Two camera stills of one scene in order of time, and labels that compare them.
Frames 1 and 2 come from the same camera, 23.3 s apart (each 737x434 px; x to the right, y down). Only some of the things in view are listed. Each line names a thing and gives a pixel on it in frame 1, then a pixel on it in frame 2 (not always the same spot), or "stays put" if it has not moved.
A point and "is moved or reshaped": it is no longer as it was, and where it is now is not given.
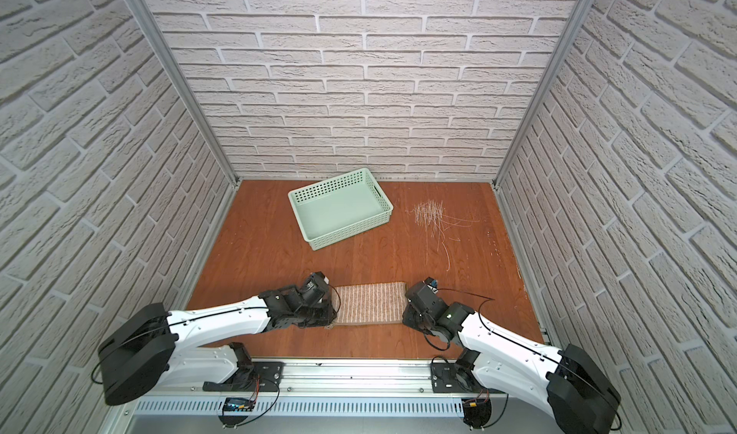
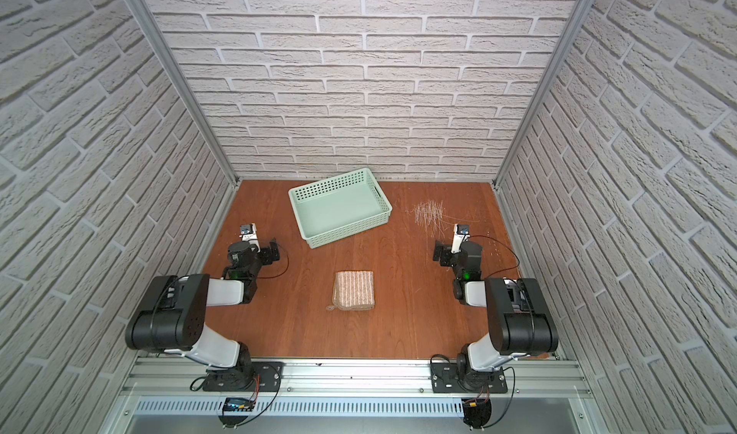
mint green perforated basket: x=340 y=207 stays put
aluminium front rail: x=364 y=387 stays put
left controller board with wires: x=239 y=404 stays put
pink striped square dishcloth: x=371 y=303 is moved or reshaped
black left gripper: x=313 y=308 → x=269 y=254
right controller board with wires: x=477 y=411 stays put
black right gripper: x=404 y=318 → x=439 y=250
